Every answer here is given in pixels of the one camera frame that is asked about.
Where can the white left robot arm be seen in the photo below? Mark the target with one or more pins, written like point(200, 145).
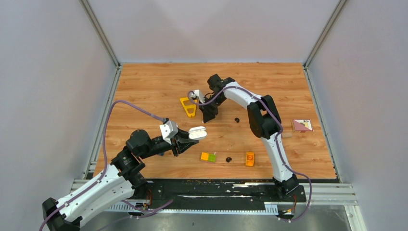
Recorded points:
point(119, 180)

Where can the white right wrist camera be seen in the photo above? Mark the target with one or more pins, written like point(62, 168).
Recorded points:
point(197, 95)

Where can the orange arch toy block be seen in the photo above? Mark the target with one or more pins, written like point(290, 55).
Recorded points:
point(250, 159)

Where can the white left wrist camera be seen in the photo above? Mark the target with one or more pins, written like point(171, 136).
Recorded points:
point(168, 130)

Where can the small wooden block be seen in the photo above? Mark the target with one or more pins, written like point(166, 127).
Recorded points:
point(287, 134)

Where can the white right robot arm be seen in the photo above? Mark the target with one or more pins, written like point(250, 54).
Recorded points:
point(264, 122)

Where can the yellow triangular toy block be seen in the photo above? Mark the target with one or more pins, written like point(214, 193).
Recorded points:
point(189, 108)

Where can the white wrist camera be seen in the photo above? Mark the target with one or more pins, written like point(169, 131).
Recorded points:
point(168, 130)
point(197, 95)

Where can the orange green toy brick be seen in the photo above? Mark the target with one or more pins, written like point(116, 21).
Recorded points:
point(208, 157)

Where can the white earbud charging case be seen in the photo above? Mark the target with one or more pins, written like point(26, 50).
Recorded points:
point(197, 133)

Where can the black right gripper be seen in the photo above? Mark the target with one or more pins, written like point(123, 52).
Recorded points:
point(209, 113)

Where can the white slotted cable duct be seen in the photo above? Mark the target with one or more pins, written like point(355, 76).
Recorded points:
point(267, 209)

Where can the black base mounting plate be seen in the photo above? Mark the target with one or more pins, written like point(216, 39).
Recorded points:
point(213, 194)

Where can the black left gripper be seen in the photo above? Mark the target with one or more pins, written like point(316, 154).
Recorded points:
point(184, 142)

